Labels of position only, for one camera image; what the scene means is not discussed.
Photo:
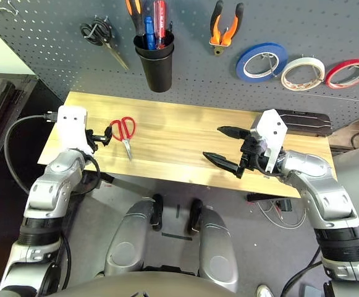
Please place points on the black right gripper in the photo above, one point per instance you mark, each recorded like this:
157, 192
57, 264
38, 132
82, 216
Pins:
253, 154

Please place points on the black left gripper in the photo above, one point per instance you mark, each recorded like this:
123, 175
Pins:
90, 140

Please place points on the orange black pliers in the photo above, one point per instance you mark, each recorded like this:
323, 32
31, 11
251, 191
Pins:
217, 38

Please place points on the white tape roll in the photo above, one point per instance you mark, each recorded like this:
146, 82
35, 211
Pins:
302, 61

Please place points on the orange black screwdriver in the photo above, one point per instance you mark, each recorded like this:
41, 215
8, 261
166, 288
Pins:
137, 21

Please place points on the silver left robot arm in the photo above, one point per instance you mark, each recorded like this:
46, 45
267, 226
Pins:
55, 179

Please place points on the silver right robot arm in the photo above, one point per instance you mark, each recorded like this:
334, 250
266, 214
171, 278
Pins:
321, 185

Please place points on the grey metal pegboard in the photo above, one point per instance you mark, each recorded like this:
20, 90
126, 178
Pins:
290, 18

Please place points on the black table leg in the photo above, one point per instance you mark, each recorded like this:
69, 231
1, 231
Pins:
123, 185
262, 198

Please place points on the black plastic cup holder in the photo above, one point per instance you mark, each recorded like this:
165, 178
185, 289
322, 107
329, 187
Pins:
159, 77

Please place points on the black robot right foot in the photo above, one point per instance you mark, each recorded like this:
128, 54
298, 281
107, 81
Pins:
195, 216

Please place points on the black robot foot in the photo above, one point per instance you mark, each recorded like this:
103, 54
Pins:
195, 216
157, 213

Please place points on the black floor power adapter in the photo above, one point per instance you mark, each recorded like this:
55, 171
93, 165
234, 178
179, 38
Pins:
284, 205

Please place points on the black plastic tool case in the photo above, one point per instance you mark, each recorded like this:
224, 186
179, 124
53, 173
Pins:
309, 123

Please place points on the silver blue tape hook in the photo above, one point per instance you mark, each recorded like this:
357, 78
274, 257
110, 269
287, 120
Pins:
272, 66

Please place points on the black robot left foot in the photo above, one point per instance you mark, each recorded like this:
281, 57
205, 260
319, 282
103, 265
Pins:
157, 213

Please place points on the silver robot right leg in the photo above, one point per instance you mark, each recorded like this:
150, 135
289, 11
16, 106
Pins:
219, 253

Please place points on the silver robot leg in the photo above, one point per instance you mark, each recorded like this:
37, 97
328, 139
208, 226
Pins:
123, 247
219, 253

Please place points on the blue tape roll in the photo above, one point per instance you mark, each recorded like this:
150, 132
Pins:
262, 46

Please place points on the silver scissors hook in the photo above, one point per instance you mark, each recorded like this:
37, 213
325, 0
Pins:
102, 21

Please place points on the silver robot left leg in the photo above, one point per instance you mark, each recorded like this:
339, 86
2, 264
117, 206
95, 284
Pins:
123, 247

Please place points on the silver double prong hook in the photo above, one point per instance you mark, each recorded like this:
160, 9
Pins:
304, 57

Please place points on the black cup hook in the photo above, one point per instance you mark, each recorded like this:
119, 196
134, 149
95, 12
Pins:
171, 25

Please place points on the light grey plastic chair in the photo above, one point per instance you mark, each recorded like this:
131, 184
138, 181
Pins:
358, 185

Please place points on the white sneaker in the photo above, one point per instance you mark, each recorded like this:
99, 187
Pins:
264, 291

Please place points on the red tape roll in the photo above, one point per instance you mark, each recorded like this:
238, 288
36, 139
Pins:
349, 62

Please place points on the grey robot torso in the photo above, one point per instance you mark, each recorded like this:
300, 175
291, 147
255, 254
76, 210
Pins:
151, 287

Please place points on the small grey floor box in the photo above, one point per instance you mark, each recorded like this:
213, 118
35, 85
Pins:
310, 292

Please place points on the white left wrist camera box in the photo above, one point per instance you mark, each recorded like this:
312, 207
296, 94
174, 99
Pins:
71, 130

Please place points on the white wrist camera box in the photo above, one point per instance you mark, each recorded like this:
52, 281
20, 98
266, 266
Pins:
71, 130
270, 133

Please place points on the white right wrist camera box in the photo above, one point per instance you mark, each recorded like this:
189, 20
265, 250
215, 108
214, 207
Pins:
270, 133

